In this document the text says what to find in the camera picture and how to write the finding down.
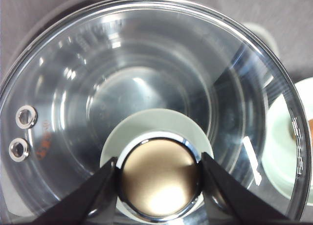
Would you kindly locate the brown potato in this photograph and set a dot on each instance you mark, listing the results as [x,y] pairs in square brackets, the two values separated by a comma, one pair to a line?
[311,130]

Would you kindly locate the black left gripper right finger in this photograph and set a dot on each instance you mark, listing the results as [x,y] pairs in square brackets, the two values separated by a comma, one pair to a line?
[230,201]

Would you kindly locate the glass lid with green knob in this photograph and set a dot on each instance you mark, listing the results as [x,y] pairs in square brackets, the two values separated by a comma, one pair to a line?
[155,85]

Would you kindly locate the green electric steamer pot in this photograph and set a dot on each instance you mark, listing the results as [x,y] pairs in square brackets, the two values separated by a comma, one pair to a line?
[155,85]

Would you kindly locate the green plate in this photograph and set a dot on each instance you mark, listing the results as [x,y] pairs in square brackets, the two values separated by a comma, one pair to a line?
[287,142]

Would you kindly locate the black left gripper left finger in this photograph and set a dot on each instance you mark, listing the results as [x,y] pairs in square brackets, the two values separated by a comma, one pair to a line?
[93,202]

